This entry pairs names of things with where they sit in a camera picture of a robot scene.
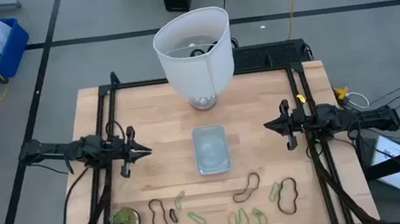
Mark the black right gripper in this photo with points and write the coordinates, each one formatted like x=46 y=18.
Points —
x=293 y=123

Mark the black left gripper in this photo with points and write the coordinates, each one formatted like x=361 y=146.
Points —
x=123 y=154

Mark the small dark rubber band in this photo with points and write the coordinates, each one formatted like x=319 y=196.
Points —
x=172 y=216

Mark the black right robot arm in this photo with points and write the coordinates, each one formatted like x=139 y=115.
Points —
x=353 y=118

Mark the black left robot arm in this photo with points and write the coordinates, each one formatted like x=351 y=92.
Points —
x=55 y=149

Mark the grey plastic bin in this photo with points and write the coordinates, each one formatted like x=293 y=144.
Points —
x=211 y=149

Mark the black perforated box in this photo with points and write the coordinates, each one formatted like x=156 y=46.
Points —
x=273 y=55

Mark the yellow plug connector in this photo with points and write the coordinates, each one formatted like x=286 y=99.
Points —
x=341 y=92

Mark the white shade table lamp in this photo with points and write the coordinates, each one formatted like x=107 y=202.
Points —
x=195 y=70

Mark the white paper sheet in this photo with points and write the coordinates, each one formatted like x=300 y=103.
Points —
x=394 y=164

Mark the black metal table frame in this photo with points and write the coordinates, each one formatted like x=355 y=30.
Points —
x=105 y=100

